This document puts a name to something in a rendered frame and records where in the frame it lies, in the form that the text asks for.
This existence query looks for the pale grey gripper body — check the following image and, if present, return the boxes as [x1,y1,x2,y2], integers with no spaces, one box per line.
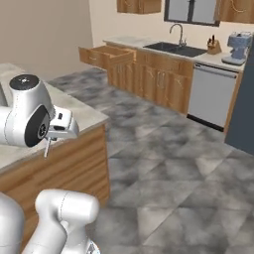
[47,116,80,141]

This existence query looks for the open wooden drawer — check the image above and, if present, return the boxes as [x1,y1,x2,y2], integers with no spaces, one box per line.
[77,45,137,71]

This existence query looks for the wooden island cabinet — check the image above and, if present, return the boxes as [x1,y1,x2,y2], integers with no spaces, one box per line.
[0,123,111,253]

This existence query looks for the wooden base cupboards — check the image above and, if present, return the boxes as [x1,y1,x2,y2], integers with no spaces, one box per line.
[106,47,195,115]

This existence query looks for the dark sink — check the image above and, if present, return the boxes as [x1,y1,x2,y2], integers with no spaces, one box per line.
[143,41,208,59]

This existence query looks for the silver dishwasher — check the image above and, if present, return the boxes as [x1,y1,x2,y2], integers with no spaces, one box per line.
[187,62,239,132]

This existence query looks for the silver tap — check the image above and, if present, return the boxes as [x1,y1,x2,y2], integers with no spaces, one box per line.
[169,23,188,48]

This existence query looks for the wooden knife block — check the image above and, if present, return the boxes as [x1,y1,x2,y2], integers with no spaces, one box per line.
[206,34,223,56]

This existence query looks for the dark framed window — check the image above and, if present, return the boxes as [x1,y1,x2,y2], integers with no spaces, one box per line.
[164,0,221,28]

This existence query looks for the dark grey fridge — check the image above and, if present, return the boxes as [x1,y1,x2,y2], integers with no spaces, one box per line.
[224,35,254,157]

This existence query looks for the blue-grey coffee machine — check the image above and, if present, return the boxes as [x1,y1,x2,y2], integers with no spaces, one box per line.
[220,31,253,66]

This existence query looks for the wooden wall cupboard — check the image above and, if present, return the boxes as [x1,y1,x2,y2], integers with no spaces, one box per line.
[214,0,254,25]
[116,0,163,15]

